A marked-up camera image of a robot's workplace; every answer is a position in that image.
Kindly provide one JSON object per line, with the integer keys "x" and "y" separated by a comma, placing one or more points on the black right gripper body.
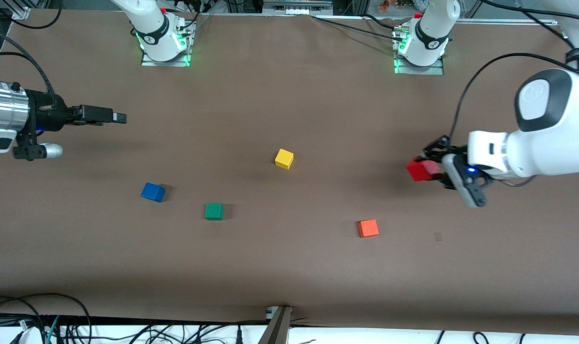
{"x": 48, "y": 116}

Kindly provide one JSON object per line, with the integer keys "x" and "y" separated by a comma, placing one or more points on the red cube block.
{"x": 421, "y": 171}

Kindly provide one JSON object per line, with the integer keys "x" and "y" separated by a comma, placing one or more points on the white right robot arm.
{"x": 5, "y": 105}

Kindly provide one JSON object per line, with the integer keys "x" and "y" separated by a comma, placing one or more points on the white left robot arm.
{"x": 557, "y": 134}

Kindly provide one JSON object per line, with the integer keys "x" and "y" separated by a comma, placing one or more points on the blue cube block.
{"x": 153, "y": 192}

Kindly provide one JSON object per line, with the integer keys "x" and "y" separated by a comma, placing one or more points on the orange cube block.
{"x": 368, "y": 228}

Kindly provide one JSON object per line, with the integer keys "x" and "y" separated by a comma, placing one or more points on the green cube block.
{"x": 214, "y": 211}

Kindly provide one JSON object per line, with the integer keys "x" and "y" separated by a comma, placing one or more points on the yellow cube block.
{"x": 284, "y": 158}

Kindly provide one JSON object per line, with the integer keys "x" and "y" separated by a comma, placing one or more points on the small colourful objects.
{"x": 399, "y": 4}

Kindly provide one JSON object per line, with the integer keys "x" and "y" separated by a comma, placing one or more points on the aluminium profile bar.
{"x": 276, "y": 329}

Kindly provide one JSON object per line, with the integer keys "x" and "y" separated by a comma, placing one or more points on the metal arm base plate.
{"x": 148, "y": 61}
{"x": 435, "y": 69}

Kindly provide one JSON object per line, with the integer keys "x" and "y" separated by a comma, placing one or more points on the aluminium corner bracket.
{"x": 564, "y": 31}
{"x": 15, "y": 8}

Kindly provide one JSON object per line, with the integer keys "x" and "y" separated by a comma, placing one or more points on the aluminium table edge rail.
{"x": 485, "y": 21}

